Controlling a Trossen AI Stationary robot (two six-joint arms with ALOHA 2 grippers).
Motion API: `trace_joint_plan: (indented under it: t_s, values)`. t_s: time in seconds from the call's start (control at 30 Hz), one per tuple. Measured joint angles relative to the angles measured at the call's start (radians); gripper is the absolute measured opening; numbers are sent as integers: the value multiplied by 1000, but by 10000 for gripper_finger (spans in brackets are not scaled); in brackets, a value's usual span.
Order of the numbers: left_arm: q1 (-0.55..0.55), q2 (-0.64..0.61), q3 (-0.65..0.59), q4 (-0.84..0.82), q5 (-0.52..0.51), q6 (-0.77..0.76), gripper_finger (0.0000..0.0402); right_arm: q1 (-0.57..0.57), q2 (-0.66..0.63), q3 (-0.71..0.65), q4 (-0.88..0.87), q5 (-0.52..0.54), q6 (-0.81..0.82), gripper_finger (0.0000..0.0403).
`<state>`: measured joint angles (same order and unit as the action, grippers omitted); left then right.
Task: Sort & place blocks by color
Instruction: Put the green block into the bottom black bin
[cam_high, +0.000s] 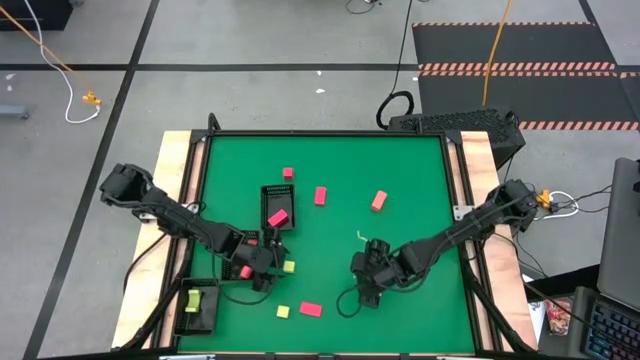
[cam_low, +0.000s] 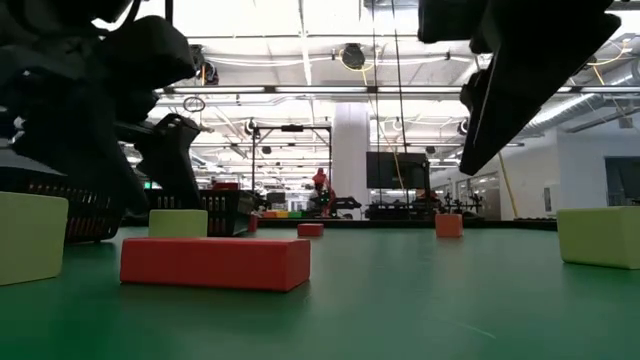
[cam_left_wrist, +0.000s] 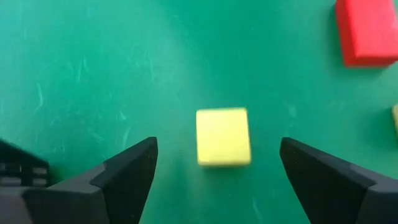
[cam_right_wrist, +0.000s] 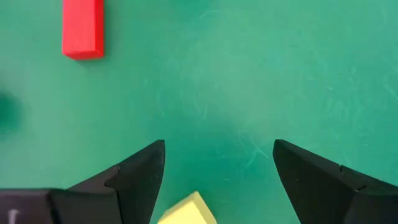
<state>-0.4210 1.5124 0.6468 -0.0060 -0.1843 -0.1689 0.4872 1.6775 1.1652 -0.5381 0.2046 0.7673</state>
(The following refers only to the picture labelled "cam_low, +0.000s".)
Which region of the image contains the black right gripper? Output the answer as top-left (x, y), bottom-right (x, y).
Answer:
top-left (417, 0), bottom-right (623, 177)

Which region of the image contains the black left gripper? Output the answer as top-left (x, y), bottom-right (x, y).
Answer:
top-left (0, 0), bottom-right (197, 221)

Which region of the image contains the orange foam block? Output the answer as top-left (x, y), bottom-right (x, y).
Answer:
top-left (434, 213), bottom-right (464, 239)

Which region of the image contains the light green foam block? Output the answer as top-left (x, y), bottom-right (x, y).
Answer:
top-left (148, 208), bottom-right (209, 239)
top-left (0, 191), bottom-right (70, 287)
top-left (556, 205), bottom-right (640, 271)

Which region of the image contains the black slatted plastic basket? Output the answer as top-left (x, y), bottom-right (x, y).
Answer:
top-left (0, 167), bottom-right (257, 245)

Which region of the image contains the long red foam block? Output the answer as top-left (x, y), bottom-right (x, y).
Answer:
top-left (119, 236), bottom-right (312, 293)

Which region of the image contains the black monitor screen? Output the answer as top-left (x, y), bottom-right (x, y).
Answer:
top-left (365, 151), bottom-right (431, 191)

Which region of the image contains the person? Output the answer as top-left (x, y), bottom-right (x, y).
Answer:
top-left (310, 167), bottom-right (337, 219)

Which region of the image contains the black background workstation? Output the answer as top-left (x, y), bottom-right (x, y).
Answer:
top-left (364, 189), bottom-right (485, 221)

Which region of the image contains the white building column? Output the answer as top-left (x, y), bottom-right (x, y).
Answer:
top-left (331, 102), bottom-right (372, 221)

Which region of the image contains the long ceiling light bar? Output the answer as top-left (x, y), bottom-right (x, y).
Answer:
top-left (164, 85), bottom-right (640, 96)

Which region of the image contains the hanging cable loop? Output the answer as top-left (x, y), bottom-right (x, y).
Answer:
top-left (182, 95), bottom-right (207, 114)

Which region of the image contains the yellow hanging cable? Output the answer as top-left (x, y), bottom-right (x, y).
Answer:
top-left (496, 149), bottom-right (521, 220)

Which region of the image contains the black hanging cable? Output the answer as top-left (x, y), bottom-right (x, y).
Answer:
top-left (370, 0), bottom-right (381, 204)
top-left (390, 0), bottom-right (410, 204)

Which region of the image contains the black gantry frame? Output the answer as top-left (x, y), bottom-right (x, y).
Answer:
top-left (251, 124), bottom-right (334, 211)

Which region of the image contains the black ceiling cable reel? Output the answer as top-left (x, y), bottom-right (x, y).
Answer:
top-left (341, 42), bottom-right (367, 71)

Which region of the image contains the dark wall window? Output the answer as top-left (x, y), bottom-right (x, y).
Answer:
top-left (604, 155), bottom-right (640, 207)

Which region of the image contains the black table frame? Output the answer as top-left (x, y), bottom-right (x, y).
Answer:
top-left (257, 218), bottom-right (559, 232)

